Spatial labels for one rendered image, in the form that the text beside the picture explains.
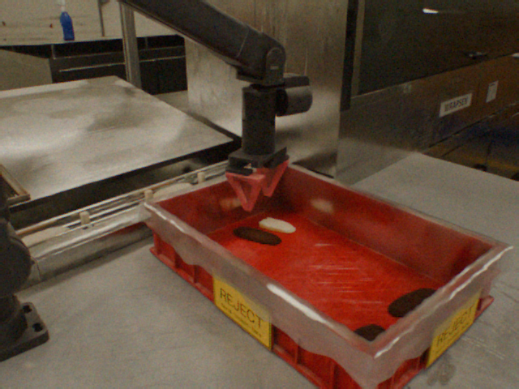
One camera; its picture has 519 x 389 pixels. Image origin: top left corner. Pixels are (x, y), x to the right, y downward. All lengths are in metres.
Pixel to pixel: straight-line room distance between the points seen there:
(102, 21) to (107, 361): 4.57
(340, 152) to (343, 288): 0.39
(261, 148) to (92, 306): 0.36
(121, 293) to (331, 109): 0.57
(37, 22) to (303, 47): 3.93
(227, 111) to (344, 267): 0.61
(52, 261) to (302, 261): 0.41
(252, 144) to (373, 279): 0.29
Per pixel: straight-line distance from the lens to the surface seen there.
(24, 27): 4.74
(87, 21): 4.97
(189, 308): 0.68
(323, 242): 0.83
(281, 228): 0.86
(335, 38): 0.97
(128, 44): 1.77
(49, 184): 0.99
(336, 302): 0.69
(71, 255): 0.80
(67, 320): 0.71
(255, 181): 0.73
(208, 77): 1.26
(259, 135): 0.74
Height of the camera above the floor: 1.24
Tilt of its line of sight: 24 degrees down
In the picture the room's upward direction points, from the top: straight up
